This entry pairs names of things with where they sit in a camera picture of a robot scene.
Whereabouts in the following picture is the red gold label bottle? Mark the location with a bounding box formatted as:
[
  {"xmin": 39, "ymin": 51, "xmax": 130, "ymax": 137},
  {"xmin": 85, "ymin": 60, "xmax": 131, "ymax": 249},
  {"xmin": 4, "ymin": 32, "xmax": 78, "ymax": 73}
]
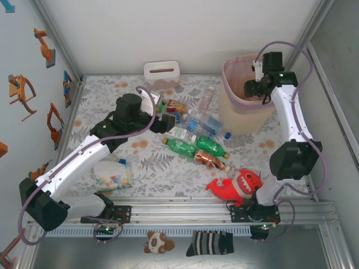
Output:
[{"xmin": 165, "ymin": 99, "xmax": 195, "ymax": 115}]

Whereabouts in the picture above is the clear bottle white green label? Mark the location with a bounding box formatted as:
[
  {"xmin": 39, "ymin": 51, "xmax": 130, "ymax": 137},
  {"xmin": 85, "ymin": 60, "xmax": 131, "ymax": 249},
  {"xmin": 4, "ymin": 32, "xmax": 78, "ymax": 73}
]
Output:
[{"xmin": 162, "ymin": 126, "xmax": 197, "ymax": 142}]

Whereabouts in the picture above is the green bottle orange cap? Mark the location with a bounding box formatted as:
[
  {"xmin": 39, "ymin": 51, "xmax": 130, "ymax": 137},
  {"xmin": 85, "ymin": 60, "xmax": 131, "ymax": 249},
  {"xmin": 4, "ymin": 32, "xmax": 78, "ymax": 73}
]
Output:
[
  {"xmin": 195, "ymin": 135, "xmax": 230, "ymax": 158},
  {"xmin": 162, "ymin": 137, "xmax": 199, "ymax": 157}
]

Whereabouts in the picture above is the brown shiny label bottle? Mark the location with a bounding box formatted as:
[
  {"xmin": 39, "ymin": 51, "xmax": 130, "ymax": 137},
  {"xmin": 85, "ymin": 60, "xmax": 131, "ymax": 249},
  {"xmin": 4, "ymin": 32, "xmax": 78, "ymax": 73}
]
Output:
[{"xmin": 194, "ymin": 149, "xmax": 231, "ymax": 171}]

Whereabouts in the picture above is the pink plastic bin liner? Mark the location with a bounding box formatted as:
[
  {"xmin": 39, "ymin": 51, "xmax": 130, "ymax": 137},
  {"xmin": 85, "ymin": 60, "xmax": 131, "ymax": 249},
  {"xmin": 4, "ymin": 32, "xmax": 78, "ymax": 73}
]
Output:
[{"xmin": 223, "ymin": 55, "xmax": 277, "ymax": 110}]

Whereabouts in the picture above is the beige ribbed bin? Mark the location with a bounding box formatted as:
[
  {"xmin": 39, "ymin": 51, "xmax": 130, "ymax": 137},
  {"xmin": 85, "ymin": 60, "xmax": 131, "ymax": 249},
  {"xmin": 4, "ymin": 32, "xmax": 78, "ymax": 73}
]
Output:
[{"xmin": 218, "ymin": 55, "xmax": 277, "ymax": 136}]

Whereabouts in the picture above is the clear bottle dark blue label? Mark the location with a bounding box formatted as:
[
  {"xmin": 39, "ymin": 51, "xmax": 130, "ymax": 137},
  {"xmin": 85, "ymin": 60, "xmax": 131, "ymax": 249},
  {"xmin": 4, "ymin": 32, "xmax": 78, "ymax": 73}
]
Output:
[{"xmin": 175, "ymin": 109, "xmax": 194, "ymax": 126}]

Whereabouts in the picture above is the blue capped clear bottle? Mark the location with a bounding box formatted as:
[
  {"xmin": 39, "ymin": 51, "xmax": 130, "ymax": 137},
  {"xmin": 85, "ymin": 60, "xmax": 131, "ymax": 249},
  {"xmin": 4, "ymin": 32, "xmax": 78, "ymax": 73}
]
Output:
[{"xmin": 201, "ymin": 115, "xmax": 232, "ymax": 140}]

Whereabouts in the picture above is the pink white tissue box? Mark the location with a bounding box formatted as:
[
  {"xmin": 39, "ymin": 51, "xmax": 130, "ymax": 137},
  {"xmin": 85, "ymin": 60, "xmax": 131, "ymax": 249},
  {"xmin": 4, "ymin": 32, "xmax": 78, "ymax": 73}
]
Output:
[{"xmin": 143, "ymin": 60, "xmax": 181, "ymax": 90}]

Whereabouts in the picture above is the crumpled clear bottle blue cap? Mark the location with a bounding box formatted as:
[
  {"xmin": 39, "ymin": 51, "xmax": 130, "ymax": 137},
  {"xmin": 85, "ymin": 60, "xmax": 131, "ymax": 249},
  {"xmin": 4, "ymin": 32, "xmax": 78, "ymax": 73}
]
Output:
[{"xmin": 108, "ymin": 155, "xmax": 126, "ymax": 166}]

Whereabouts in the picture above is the floral tablecloth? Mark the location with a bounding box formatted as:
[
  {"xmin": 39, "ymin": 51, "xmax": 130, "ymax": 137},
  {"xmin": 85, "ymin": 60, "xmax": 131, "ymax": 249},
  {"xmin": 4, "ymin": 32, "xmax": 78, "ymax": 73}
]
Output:
[{"xmin": 70, "ymin": 74, "xmax": 311, "ymax": 198}]

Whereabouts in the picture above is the white bag of colourful caps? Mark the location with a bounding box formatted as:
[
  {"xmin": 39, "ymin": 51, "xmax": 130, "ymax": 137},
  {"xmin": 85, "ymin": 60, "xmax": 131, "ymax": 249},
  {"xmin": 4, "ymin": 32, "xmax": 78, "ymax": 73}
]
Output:
[{"xmin": 93, "ymin": 161, "xmax": 134, "ymax": 193}]

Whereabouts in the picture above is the red shark plush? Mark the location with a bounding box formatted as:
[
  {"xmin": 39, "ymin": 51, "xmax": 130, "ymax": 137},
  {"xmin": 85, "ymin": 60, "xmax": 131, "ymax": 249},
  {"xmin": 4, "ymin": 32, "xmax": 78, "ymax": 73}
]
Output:
[{"xmin": 206, "ymin": 169, "xmax": 264, "ymax": 207}]

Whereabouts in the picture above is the orange grey claw sticker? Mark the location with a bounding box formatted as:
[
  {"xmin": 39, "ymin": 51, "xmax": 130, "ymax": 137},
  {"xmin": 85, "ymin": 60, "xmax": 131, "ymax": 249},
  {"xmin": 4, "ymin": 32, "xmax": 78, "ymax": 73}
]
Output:
[{"xmin": 7, "ymin": 74, "xmax": 38, "ymax": 122}]

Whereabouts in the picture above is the panda plush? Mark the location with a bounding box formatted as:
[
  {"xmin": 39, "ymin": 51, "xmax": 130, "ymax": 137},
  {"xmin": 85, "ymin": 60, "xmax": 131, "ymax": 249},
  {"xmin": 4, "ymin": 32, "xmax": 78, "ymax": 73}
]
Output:
[{"xmin": 143, "ymin": 230, "xmax": 176, "ymax": 255}]

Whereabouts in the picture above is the black white striped sock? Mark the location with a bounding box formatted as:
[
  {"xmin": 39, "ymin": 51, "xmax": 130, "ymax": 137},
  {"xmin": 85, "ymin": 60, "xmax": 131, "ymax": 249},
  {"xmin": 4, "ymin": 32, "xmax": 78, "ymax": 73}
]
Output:
[{"xmin": 186, "ymin": 229, "xmax": 235, "ymax": 257}]

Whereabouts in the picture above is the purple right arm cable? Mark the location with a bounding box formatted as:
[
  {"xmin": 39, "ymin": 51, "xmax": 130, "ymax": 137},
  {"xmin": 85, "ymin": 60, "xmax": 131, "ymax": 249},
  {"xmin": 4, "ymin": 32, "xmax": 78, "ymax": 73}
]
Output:
[{"xmin": 251, "ymin": 40, "xmax": 330, "ymax": 243}]

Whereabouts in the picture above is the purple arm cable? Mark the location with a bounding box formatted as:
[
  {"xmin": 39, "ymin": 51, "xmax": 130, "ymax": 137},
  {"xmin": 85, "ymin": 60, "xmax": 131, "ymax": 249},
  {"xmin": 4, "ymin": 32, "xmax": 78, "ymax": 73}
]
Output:
[
  {"xmin": 251, "ymin": 40, "xmax": 330, "ymax": 243},
  {"xmin": 18, "ymin": 85, "xmax": 158, "ymax": 247}
]

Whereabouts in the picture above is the aluminium frame post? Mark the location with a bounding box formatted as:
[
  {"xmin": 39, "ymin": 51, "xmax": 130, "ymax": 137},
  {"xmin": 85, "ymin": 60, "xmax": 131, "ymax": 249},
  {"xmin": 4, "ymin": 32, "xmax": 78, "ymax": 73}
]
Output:
[
  {"xmin": 284, "ymin": 0, "xmax": 337, "ymax": 74},
  {"xmin": 32, "ymin": 0, "xmax": 85, "ymax": 85}
]

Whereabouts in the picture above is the blue orange wall sticker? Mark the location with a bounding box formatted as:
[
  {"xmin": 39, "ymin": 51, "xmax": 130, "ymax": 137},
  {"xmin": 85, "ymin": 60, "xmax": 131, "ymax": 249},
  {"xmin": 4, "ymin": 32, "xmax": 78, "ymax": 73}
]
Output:
[{"xmin": 62, "ymin": 69, "xmax": 74, "ymax": 109}]

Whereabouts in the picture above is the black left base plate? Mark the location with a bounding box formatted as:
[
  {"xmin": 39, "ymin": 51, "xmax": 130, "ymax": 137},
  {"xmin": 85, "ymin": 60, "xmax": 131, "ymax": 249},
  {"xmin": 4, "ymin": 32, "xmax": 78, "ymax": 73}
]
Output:
[{"xmin": 80, "ymin": 205, "xmax": 132, "ymax": 225}]

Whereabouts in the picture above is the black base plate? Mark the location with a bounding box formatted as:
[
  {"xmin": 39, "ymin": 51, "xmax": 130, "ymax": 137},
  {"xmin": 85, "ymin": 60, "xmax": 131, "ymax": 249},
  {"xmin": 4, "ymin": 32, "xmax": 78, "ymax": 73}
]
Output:
[
  {"xmin": 80, "ymin": 205, "xmax": 132, "ymax": 225},
  {"xmin": 229, "ymin": 203, "xmax": 281, "ymax": 224}
]

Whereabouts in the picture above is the white slotted cable duct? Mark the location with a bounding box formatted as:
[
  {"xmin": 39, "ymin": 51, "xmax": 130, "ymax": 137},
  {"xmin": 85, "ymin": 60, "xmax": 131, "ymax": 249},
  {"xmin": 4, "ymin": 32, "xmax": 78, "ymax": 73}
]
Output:
[{"xmin": 44, "ymin": 225, "xmax": 252, "ymax": 238}]

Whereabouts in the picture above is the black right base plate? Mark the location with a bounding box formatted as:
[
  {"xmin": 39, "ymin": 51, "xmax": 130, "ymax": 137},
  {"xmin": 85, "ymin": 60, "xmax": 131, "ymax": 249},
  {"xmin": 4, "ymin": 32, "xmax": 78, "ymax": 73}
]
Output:
[{"xmin": 229, "ymin": 203, "xmax": 281, "ymax": 224}]

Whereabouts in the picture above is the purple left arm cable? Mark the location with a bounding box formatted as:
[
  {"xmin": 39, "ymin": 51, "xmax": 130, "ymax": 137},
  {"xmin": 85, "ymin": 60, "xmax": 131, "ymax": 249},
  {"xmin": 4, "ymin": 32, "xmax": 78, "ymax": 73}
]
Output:
[{"xmin": 18, "ymin": 85, "xmax": 158, "ymax": 247}]

